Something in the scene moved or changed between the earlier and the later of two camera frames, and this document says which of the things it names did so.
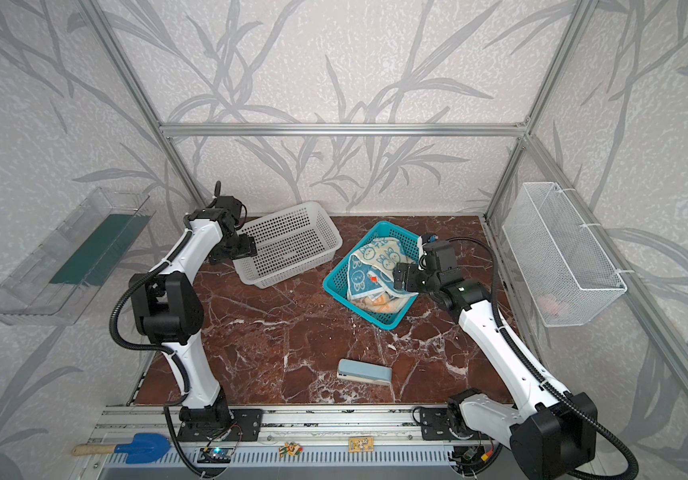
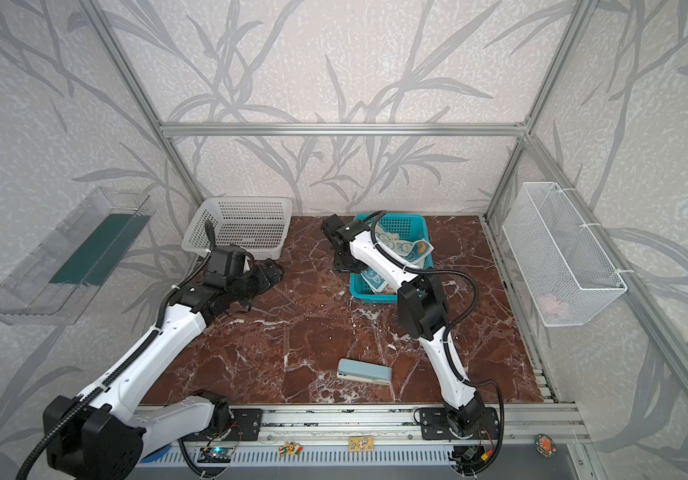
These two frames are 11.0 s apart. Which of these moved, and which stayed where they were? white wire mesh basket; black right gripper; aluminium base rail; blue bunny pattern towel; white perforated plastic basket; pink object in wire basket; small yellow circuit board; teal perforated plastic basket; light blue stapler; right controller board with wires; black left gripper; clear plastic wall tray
Moved: black left gripper; teal perforated plastic basket; white perforated plastic basket; black right gripper
Stayed: light blue stapler; aluminium base rail; white wire mesh basket; small yellow circuit board; clear plastic wall tray; right controller board with wires; blue bunny pattern towel; pink object in wire basket
